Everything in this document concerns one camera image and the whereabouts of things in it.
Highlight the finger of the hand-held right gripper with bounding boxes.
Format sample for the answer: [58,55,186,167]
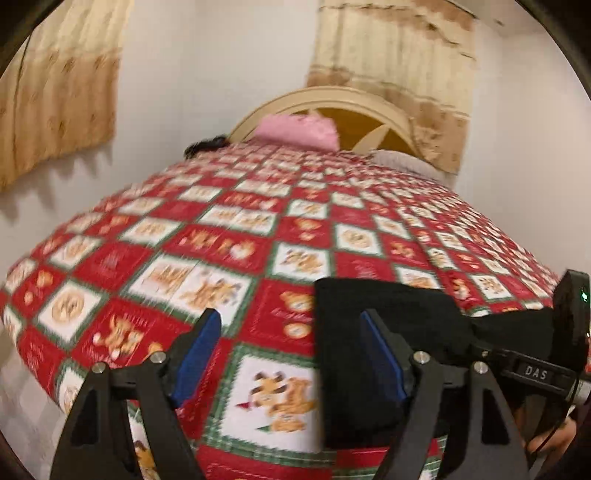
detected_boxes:
[471,344,583,408]

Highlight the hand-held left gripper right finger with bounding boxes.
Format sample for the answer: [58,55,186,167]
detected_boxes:
[360,309,532,480]

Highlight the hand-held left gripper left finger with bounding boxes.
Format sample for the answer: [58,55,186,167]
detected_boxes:
[48,308,223,480]

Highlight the black pants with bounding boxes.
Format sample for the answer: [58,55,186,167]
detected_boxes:
[314,277,557,449]

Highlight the person's right hand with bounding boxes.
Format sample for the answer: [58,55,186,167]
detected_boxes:
[525,413,580,459]

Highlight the red checked printed blanket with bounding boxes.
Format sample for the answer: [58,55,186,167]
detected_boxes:
[0,140,566,480]

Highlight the striped pillow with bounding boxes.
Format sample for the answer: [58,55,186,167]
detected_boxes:
[372,148,455,185]

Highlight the dark cloth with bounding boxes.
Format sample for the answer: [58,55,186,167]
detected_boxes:
[184,135,229,158]

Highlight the pink pillow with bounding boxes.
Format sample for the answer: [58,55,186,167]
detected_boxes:
[254,114,340,151]

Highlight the cream wooden headboard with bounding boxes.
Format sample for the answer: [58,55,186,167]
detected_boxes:
[228,86,416,155]

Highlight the beige patterned curtain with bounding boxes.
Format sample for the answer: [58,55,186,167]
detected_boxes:
[0,0,136,192]
[307,0,477,176]

